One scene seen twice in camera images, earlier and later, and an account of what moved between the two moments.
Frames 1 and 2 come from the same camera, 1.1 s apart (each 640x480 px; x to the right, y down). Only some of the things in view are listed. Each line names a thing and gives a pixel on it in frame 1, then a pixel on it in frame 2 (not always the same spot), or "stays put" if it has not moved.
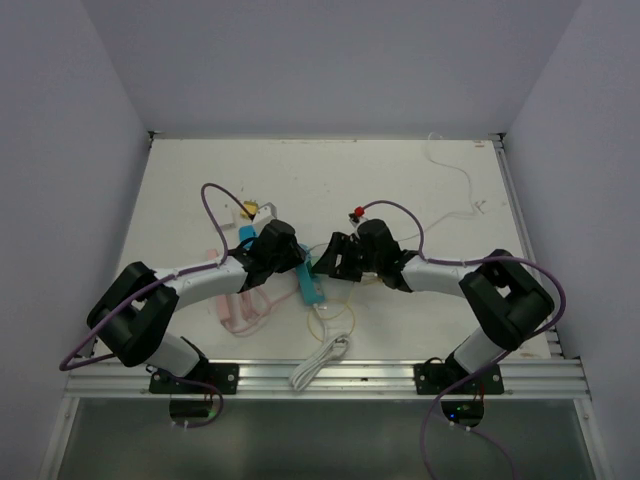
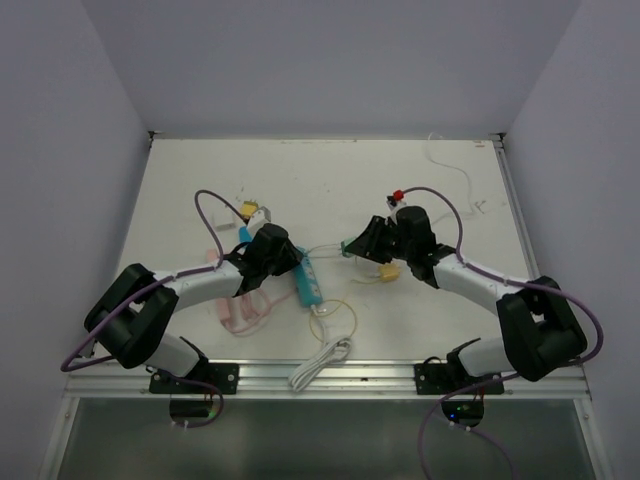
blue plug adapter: x=247 y=232 stays put
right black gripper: x=342 y=244 to x=368 y=242
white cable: x=333 y=348 stays put
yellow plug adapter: x=252 y=206 stays put
